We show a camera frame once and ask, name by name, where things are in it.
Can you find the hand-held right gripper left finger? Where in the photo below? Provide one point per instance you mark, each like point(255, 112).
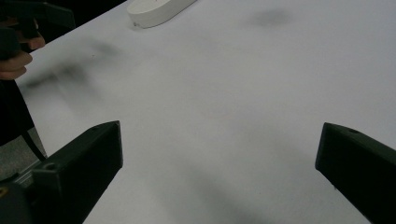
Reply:
point(84, 165)

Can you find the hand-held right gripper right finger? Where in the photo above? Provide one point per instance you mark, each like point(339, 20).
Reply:
point(361, 169)

